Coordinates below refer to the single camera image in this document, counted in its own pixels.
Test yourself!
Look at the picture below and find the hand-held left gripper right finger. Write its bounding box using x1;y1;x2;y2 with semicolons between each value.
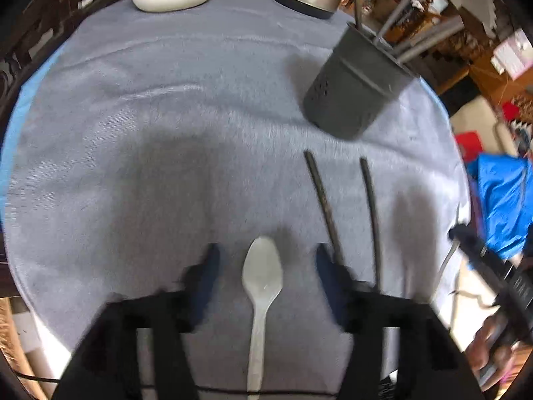
314;244;484;400

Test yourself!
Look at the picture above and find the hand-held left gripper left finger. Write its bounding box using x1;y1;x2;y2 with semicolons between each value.
54;242;221;400

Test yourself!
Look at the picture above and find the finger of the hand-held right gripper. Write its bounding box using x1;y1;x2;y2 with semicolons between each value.
450;225;489;269

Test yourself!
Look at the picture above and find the white plastic spoon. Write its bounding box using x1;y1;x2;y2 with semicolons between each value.
242;237;284;393

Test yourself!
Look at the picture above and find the grey metal utensil holder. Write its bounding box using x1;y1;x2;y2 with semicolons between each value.
302;23;418;140

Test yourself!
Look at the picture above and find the person's right hand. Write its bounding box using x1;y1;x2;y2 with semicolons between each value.
464;314;523;390

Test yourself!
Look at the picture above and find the blue plastic sheet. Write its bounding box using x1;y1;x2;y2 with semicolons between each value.
466;153;533;259

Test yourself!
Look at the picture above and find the red plastic chair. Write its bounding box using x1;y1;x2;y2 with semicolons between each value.
454;131;484;163

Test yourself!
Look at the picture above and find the grey table cloth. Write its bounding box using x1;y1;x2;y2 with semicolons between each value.
2;0;471;389

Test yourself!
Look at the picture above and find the blue tablecloth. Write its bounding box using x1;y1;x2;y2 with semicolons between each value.
0;42;453;176

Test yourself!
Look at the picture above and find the dark wooden sideboard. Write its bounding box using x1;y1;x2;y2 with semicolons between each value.
0;0;131;92

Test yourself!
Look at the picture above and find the wall calendar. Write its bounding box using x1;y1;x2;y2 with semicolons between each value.
491;29;533;81

